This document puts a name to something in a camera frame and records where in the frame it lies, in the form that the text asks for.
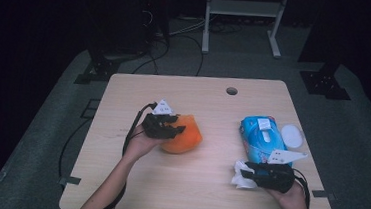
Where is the black floor cable arc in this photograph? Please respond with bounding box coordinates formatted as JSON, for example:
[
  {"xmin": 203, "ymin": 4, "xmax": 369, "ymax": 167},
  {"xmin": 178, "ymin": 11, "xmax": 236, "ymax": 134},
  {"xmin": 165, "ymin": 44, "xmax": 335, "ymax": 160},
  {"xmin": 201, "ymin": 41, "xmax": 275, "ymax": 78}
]
[{"xmin": 132, "ymin": 29, "xmax": 207, "ymax": 80}]

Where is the black stand with flat base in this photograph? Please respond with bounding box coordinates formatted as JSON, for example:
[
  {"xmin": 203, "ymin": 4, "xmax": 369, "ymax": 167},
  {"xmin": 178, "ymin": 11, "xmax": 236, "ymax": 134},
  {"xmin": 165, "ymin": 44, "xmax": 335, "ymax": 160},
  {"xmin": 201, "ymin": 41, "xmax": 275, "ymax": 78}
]
[{"xmin": 294, "ymin": 56, "xmax": 355, "ymax": 102}]

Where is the blue wet wipe pack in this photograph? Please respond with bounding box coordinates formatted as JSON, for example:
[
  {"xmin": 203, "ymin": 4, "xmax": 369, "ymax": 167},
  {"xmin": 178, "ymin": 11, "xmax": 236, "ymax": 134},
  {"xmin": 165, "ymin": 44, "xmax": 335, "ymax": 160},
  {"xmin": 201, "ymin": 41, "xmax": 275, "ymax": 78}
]
[{"xmin": 236, "ymin": 114, "xmax": 307, "ymax": 179}]

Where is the black floor tape frame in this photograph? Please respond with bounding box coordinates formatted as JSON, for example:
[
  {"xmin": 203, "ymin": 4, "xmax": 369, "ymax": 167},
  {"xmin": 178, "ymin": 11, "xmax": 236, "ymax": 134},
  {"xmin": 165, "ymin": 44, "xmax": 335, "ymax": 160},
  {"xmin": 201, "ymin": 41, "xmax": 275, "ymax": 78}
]
[{"xmin": 80, "ymin": 97, "xmax": 102, "ymax": 121}]

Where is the person's right hand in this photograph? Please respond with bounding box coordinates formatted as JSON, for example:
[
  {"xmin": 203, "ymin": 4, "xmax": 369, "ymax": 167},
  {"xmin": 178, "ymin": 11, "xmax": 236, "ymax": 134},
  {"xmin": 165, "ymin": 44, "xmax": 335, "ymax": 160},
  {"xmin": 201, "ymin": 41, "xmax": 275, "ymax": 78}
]
[{"xmin": 266, "ymin": 179, "xmax": 313, "ymax": 209}]

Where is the long black floor cable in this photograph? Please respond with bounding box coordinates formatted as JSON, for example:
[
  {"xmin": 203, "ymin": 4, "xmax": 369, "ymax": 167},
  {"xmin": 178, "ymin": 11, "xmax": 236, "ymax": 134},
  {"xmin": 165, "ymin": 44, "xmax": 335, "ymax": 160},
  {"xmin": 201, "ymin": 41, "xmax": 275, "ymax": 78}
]
[{"xmin": 56, "ymin": 115, "xmax": 92, "ymax": 181}]

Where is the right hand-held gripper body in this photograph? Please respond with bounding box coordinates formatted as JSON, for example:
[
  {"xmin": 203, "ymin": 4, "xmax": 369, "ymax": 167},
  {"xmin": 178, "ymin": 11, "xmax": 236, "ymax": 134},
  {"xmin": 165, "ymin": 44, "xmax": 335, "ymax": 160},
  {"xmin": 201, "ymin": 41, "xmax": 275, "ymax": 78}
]
[{"xmin": 248, "ymin": 147, "xmax": 309, "ymax": 196}]

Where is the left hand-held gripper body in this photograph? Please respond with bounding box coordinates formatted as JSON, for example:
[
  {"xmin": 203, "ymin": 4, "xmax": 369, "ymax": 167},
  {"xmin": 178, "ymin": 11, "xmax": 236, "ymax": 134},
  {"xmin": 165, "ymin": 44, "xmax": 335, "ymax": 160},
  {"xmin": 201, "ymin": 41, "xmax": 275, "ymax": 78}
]
[{"xmin": 141, "ymin": 97, "xmax": 182, "ymax": 141}]

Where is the right hand-held gripper black cable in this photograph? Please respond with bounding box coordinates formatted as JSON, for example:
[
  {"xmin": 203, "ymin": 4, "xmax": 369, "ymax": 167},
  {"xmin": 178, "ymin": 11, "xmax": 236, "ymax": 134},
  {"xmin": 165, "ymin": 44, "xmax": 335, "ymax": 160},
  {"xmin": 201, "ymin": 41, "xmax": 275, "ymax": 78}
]
[{"xmin": 290, "ymin": 167, "xmax": 314, "ymax": 209}]

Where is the orange plush toy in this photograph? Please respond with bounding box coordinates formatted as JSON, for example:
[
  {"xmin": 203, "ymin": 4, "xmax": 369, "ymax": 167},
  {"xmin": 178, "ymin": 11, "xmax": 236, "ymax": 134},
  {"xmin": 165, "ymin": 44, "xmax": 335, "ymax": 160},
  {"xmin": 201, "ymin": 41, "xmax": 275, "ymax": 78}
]
[{"xmin": 159, "ymin": 112, "xmax": 206, "ymax": 157}]

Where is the black stand with slanted base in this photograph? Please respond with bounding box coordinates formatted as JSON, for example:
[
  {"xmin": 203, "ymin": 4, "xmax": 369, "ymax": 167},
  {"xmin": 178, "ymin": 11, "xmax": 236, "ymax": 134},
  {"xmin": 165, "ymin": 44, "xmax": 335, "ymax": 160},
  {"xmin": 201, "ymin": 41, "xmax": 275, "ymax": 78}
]
[{"xmin": 73, "ymin": 42, "xmax": 146, "ymax": 90}]

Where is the white wet wipe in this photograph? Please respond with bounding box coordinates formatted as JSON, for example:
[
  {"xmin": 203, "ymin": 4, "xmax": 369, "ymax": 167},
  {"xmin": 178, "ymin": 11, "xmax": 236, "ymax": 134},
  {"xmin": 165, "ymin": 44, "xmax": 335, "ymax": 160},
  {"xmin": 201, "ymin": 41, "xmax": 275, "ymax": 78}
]
[{"xmin": 230, "ymin": 158, "xmax": 260, "ymax": 191}]

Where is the white floor cable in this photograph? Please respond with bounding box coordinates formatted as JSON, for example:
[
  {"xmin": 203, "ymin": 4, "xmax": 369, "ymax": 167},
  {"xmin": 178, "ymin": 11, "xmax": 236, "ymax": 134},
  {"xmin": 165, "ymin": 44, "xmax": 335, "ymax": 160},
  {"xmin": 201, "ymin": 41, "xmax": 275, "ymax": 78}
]
[{"xmin": 168, "ymin": 15, "xmax": 208, "ymax": 40}]

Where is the person's left hand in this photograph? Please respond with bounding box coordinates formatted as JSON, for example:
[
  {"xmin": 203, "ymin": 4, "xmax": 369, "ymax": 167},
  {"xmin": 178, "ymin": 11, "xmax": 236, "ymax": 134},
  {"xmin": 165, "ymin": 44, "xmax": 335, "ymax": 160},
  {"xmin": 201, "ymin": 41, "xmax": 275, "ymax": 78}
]
[{"xmin": 122, "ymin": 127, "xmax": 169, "ymax": 166}]

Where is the white metal stand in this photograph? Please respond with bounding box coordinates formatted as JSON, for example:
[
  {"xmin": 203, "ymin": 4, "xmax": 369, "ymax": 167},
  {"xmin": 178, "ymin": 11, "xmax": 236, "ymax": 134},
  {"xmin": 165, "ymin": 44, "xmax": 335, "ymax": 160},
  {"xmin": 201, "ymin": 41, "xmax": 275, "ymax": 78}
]
[{"xmin": 201, "ymin": 0, "xmax": 290, "ymax": 61}]

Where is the black cable tangle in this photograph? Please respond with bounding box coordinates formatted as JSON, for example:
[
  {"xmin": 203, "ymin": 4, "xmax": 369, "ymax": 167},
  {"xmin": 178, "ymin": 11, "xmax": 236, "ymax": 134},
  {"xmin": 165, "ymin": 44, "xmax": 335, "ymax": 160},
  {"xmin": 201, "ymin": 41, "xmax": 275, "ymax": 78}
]
[{"xmin": 209, "ymin": 19, "xmax": 244, "ymax": 37}]

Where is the hand-held gripper black cable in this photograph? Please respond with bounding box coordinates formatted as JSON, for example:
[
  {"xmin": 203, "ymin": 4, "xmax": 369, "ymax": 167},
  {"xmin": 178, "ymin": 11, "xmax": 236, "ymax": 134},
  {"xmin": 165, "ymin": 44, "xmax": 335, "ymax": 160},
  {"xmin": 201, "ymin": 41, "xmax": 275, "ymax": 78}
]
[
  {"xmin": 290, "ymin": 167, "xmax": 314, "ymax": 209},
  {"xmin": 89, "ymin": 98, "xmax": 159, "ymax": 209}
]

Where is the grey tape strip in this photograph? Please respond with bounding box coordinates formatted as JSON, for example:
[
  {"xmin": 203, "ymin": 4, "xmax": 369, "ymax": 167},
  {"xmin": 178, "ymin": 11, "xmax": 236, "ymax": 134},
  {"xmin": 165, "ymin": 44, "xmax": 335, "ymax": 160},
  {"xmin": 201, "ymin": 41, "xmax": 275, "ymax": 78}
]
[
  {"xmin": 310, "ymin": 189, "xmax": 337, "ymax": 202},
  {"xmin": 58, "ymin": 174, "xmax": 83, "ymax": 189}
]

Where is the left hand-held gripper black cable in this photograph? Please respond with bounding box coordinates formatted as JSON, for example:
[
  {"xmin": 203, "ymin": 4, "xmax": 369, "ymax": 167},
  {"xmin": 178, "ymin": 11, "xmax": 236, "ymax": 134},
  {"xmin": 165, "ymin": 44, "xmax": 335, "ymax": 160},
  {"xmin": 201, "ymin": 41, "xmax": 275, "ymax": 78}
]
[{"xmin": 89, "ymin": 98, "xmax": 159, "ymax": 209}]

